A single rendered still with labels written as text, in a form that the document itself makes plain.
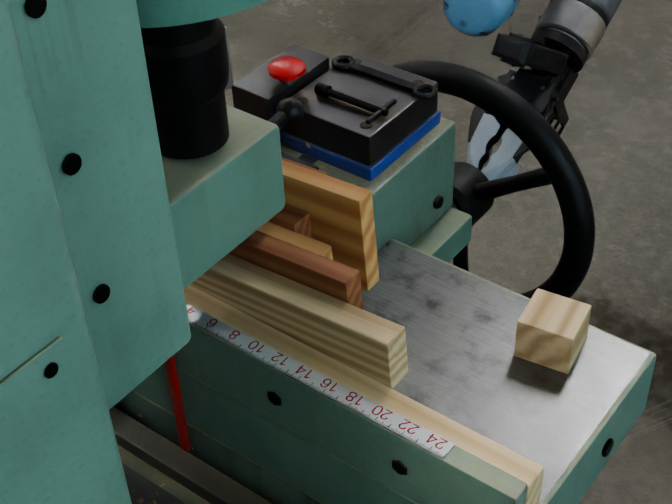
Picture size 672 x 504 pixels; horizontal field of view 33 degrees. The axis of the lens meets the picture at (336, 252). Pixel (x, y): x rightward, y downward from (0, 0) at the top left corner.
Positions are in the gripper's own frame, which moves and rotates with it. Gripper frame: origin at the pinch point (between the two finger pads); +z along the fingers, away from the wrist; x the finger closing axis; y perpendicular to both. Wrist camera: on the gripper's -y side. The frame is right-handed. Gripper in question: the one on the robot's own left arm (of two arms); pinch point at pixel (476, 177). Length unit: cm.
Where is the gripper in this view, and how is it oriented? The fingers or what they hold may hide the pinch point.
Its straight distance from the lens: 129.1
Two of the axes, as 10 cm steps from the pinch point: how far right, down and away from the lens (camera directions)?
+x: -8.0, -3.6, 4.7
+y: 3.3, 3.9, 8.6
